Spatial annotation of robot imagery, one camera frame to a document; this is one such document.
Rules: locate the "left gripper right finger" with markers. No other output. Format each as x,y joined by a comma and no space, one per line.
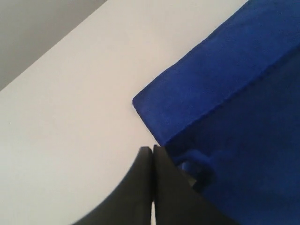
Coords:
176,203

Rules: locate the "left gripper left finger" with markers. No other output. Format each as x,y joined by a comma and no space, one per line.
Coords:
131,201

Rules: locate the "blue towel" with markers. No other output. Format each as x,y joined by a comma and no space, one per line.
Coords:
228,113

